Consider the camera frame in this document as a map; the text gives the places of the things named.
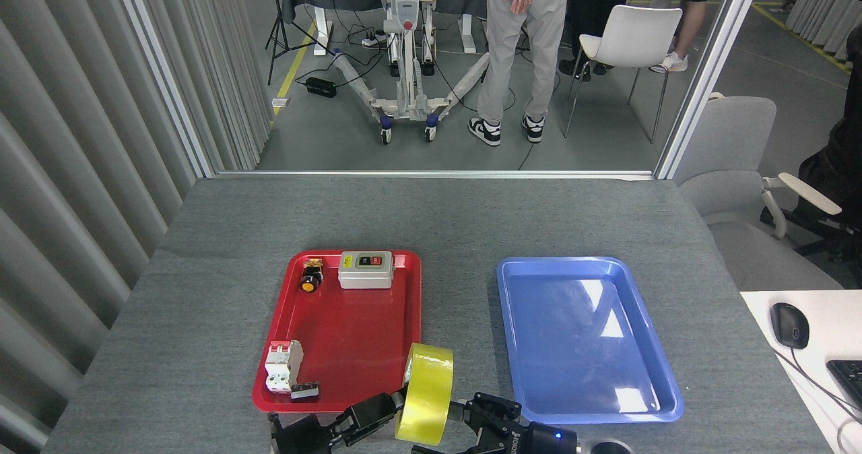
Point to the white desk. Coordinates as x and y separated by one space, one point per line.
828 319

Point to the white red circuit breaker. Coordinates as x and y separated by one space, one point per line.
283 366

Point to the white power strip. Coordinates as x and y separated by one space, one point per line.
372 40

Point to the blue plastic tray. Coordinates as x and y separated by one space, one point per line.
559 333

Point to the white wheeled stand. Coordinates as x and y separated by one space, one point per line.
406 36

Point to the yellow tape roll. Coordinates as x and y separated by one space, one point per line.
427 393

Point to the grey office chair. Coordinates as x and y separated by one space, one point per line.
734 137

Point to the silver aluminium rail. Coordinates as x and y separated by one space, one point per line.
431 174

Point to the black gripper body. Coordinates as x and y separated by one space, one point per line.
549 440
306 437

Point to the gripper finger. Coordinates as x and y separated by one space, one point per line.
498 413
370 410
495 446

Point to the red plastic tray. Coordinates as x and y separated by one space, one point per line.
350 333

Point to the black office chair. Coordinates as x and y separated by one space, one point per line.
838 178

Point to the orange push button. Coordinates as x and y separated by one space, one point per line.
311 281

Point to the black keyboard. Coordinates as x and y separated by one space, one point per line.
850 380

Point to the small black block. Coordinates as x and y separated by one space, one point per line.
306 391

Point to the black power adapter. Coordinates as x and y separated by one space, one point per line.
320 87

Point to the silver aluminium post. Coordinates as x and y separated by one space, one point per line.
161 70
707 70

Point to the black tripod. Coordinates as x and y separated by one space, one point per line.
274 3

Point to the white plastic chair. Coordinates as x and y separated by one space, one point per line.
633 33

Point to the black computer mouse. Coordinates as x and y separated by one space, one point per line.
789 326

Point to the grey two-button switch box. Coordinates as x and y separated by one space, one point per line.
363 277

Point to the small white floor bracket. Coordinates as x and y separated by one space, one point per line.
281 104

